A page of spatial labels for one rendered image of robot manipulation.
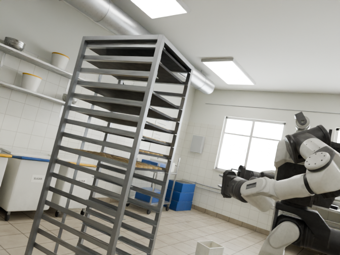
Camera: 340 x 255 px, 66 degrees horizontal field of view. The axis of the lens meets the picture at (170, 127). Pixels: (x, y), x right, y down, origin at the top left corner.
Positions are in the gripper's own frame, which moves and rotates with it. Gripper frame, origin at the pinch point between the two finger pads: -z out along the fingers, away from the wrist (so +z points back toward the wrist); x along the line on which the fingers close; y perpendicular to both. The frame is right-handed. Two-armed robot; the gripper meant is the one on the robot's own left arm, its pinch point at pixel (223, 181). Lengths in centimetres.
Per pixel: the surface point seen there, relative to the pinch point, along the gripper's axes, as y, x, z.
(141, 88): 33, 43, -45
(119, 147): 41, 7, -48
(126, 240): 23, -61, -78
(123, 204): 38, -22, -34
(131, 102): 37, 34, -48
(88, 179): 38, -66, -291
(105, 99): 50, 35, -63
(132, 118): 36, 25, -46
